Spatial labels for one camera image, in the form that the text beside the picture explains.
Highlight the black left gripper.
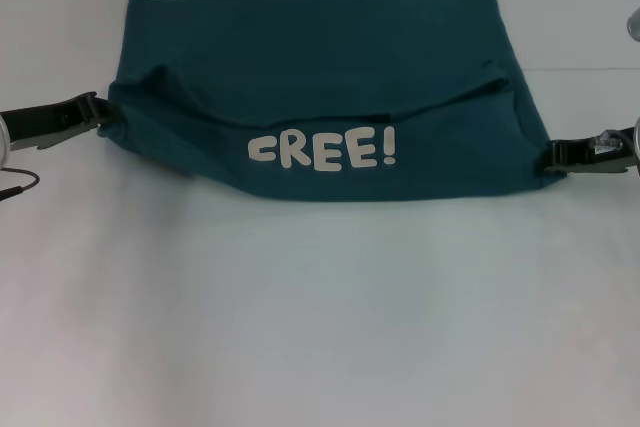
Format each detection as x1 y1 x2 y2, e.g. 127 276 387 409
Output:
0 91 117 152

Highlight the silver cable connector plug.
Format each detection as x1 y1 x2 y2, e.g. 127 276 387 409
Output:
590 129 625 152

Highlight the teal blue shirt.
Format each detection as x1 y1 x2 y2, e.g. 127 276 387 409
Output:
96 0 570 207

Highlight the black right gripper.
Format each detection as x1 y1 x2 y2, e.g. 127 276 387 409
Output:
543 127 640 179

